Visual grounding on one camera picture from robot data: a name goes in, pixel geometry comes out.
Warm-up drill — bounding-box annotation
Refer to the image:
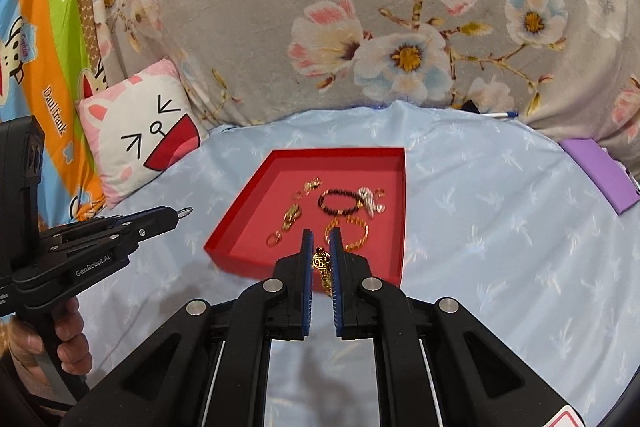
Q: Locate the gold clover pendant necklace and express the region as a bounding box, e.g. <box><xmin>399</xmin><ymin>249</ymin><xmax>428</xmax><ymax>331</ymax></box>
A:
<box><xmin>292</xmin><ymin>176</ymin><xmax>324</xmax><ymax>202</ymax></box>

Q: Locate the colourful cartoon blanket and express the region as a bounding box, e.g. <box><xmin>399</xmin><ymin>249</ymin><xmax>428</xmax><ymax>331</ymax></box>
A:
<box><xmin>1</xmin><ymin>0</ymin><xmax>104</xmax><ymax>228</ymax></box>

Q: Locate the light blue palm bedsheet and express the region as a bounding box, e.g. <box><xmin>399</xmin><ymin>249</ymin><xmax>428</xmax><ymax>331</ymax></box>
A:
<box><xmin>80</xmin><ymin>102</ymin><xmax>639</xmax><ymax>426</ymax></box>

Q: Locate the black bead bracelet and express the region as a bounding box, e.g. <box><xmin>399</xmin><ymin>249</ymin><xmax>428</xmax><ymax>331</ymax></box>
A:
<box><xmin>316</xmin><ymin>187</ymin><xmax>365</xmax><ymax>218</ymax></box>

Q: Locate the red jewelry box tray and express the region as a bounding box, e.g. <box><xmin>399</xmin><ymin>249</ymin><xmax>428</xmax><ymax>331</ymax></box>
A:
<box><xmin>204</xmin><ymin>147</ymin><xmax>407</xmax><ymax>285</ymax></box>

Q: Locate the blue pen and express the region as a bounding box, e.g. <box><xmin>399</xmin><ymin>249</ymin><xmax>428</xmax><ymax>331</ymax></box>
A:
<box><xmin>480</xmin><ymin>110</ymin><xmax>518</xmax><ymax>119</ymax></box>

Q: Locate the gold coin chain bracelet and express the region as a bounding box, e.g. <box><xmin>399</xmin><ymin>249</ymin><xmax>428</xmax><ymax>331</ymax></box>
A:
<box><xmin>311</xmin><ymin>245</ymin><xmax>334</xmax><ymax>298</ymax></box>

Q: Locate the pink cat face pillow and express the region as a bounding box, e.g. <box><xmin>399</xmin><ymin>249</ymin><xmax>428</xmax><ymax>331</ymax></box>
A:
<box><xmin>77</xmin><ymin>58</ymin><xmax>207</xmax><ymax>208</ymax></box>

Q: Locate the pearl bracelet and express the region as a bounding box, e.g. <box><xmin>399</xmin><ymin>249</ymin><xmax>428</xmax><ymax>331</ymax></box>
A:
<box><xmin>356</xmin><ymin>186</ymin><xmax>388</xmax><ymax>219</ymax></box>

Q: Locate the gold chunky chain bracelet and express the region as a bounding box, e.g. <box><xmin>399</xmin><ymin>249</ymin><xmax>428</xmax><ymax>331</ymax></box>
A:
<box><xmin>323</xmin><ymin>215</ymin><xmax>370</xmax><ymax>254</ymax></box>

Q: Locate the purple notebook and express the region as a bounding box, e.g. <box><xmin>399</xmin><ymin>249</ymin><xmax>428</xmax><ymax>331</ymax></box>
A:
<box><xmin>560</xmin><ymin>139</ymin><xmax>639</xmax><ymax>215</ymax></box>

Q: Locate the gold wrist watch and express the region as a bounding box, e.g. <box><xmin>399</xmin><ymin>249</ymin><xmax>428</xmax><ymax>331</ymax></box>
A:
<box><xmin>281</xmin><ymin>204</ymin><xmax>302</xmax><ymax>232</ymax></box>

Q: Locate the gold hoop earring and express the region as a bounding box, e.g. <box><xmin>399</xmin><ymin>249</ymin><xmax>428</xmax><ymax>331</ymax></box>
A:
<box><xmin>266</xmin><ymin>231</ymin><xmax>282</xmax><ymax>248</ymax></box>

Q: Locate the grey floral blanket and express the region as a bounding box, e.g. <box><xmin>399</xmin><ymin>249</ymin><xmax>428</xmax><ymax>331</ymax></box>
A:
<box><xmin>93</xmin><ymin>0</ymin><xmax>639</xmax><ymax>171</ymax></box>

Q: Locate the person left hand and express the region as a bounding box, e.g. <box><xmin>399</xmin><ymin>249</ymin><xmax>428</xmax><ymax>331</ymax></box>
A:
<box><xmin>6</xmin><ymin>296</ymin><xmax>94</xmax><ymax>390</ymax></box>

